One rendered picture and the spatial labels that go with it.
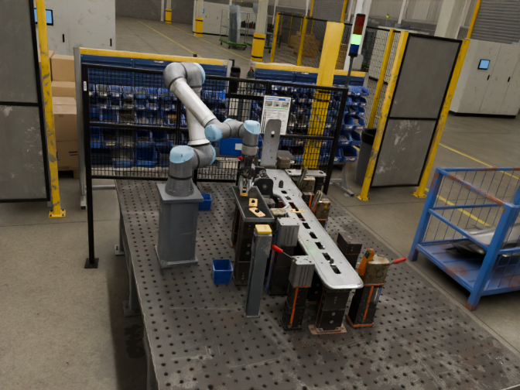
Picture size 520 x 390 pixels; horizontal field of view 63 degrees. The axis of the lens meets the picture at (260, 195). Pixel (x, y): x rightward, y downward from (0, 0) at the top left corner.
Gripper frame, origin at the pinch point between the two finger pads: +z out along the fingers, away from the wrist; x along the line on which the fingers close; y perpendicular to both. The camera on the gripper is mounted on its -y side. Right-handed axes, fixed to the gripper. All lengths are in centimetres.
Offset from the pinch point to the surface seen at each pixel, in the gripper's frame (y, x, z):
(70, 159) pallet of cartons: -259, -183, 96
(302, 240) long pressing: 14.8, 30.9, 17.7
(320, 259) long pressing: 31, 37, 18
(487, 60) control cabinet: -964, 652, -33
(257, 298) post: 39, 10, 37
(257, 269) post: 39.0, 8.1, 21.2
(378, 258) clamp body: 36, 62, 12
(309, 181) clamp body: -60, 45, 15
